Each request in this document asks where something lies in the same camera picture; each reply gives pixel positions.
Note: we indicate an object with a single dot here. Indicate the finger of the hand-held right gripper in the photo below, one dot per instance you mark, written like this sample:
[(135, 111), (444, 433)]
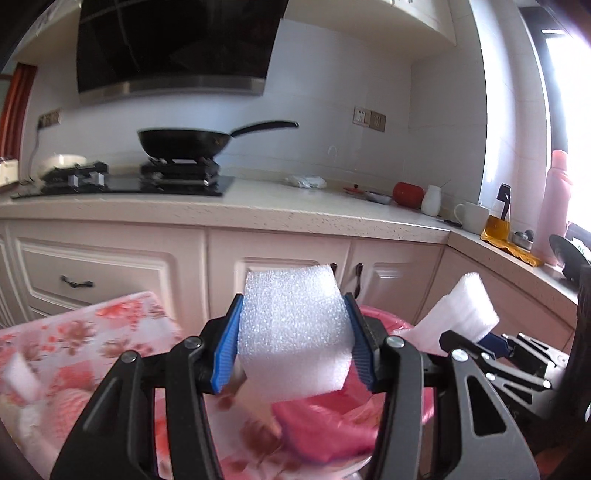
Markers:
[(496, 344), (466, 348)]

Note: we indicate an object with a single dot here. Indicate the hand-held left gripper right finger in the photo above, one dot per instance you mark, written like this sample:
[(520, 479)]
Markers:
[(362, 350)]

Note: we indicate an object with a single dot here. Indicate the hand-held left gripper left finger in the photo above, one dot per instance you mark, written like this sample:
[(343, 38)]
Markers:
[(226, 350)]

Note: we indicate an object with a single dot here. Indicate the white foam sheet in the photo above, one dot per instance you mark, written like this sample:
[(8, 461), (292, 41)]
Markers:
[(466, 304)]

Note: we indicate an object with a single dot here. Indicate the thick white foam block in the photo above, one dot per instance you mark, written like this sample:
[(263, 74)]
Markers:
[(295, 323)]

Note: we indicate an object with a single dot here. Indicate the pink-lined trash bin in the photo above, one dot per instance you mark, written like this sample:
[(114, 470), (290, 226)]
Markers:
[(323, 424)]

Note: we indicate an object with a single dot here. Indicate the black plate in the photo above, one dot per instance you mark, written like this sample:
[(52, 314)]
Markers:
[(568, 258)]

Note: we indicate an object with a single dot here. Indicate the yellow cloth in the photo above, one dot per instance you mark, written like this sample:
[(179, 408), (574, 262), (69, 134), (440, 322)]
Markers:
[(517, 251)]

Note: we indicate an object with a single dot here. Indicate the small metal container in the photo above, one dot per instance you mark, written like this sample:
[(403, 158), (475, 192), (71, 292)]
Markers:
[(523, 239)]

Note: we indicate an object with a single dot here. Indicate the glass oil bottle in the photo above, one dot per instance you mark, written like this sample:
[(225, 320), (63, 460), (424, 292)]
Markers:
[(498, 226)]

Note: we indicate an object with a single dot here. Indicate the white mug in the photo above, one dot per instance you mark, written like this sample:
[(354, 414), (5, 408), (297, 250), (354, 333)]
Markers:
[(473, 219)]

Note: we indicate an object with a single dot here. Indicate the white base cabinets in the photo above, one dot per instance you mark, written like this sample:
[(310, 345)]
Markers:
[(138, 258)]

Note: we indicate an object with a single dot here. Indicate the pink floral tablecloth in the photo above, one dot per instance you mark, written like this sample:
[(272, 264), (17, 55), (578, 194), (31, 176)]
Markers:
[(92, 332)]

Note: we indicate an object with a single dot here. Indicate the tall pink bottle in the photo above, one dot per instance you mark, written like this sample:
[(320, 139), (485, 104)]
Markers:
[(556, 207)]

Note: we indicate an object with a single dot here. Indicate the white jar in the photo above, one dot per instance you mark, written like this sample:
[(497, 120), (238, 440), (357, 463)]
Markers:
[(431, 202)]

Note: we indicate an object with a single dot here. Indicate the small white dish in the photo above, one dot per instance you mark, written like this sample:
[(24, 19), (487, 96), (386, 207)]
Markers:
[(379, 197)]

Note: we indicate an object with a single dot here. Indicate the red flat lid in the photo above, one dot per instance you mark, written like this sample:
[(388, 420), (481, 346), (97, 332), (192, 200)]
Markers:
[(355, 189)]

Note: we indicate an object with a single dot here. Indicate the red round container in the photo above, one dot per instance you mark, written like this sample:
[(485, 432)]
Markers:
[(408, 194)]

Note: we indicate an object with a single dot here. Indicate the black gas stove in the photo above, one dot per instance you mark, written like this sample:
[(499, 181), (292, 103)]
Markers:
[(175, 184)]

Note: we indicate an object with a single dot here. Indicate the small white foam piece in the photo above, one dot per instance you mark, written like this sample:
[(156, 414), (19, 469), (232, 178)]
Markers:
[(21, 374)]

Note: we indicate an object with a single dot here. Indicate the black wok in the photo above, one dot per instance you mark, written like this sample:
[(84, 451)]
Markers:
[(184, 143)]

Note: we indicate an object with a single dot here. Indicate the white lidded pot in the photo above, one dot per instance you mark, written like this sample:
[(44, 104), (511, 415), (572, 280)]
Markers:
[(60, 161)]

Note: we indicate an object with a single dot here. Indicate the window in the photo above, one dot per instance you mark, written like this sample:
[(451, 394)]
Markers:
[(568, 92)]

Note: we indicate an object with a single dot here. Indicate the black range hood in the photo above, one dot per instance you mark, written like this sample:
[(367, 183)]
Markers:
[(175, 41)]

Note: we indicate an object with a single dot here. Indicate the red framed glass door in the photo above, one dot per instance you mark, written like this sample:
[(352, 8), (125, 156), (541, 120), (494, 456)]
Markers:
[(18, 101)]

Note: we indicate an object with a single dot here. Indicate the square brown wall outlet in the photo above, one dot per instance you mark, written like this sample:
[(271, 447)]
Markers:
[(378, 121), (361, 116)]

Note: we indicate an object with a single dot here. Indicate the long brown wall outlet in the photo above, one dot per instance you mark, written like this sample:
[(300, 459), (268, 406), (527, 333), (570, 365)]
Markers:
[(50, 118)]

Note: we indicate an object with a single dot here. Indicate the white wall cabinet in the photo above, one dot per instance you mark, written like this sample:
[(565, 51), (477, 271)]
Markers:
[(369, 18), (51, 32)]

